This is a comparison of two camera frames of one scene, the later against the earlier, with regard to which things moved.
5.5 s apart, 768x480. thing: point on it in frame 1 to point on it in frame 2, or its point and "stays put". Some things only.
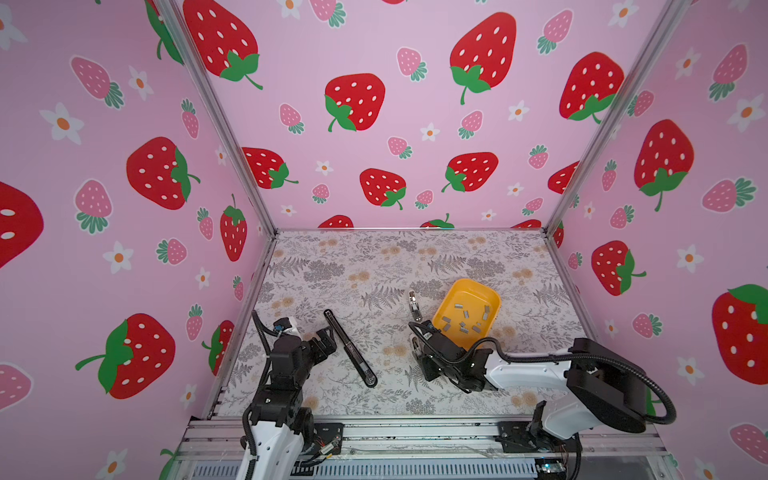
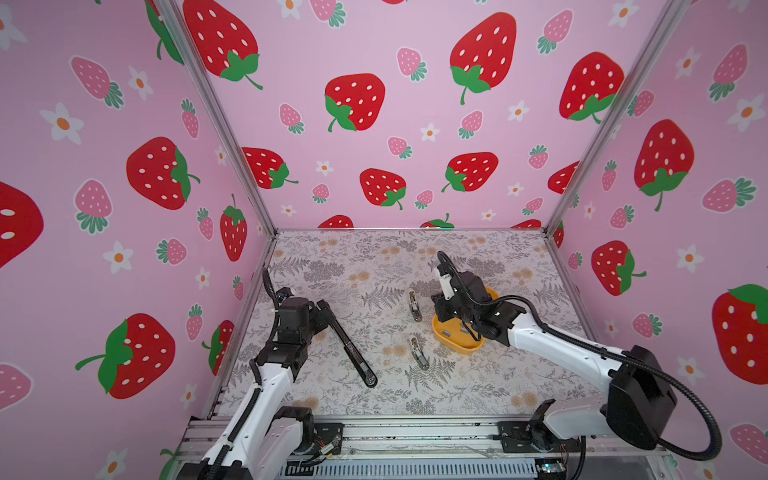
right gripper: [423, 360] to [438, 300]
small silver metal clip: [414, 306] stays put
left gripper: [326, 343] to [320, 323]
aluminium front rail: [431, 448] stays put
